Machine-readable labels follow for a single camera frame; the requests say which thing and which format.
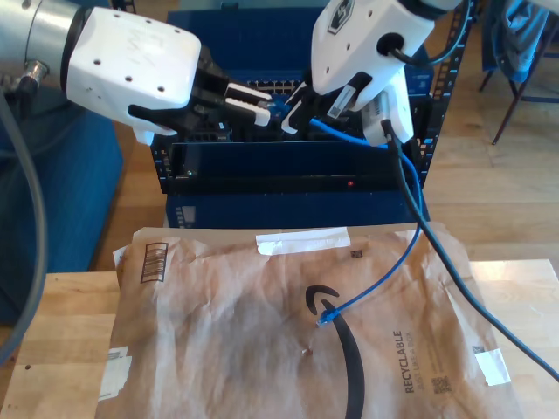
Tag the black rack server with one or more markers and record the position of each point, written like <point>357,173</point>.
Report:
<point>205,135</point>

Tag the black rack shelf unit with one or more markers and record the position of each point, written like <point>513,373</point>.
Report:
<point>262,161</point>

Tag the dark blue box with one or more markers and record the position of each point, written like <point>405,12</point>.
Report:
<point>284,209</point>

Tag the blue sofa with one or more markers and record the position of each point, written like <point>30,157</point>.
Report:
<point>78,196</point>

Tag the dark metal chair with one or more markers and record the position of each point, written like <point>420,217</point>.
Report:
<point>507,117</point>

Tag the brown paper mailer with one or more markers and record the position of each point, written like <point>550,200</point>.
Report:
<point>218,327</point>

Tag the blue network switch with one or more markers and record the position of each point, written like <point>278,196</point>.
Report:
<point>262,43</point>

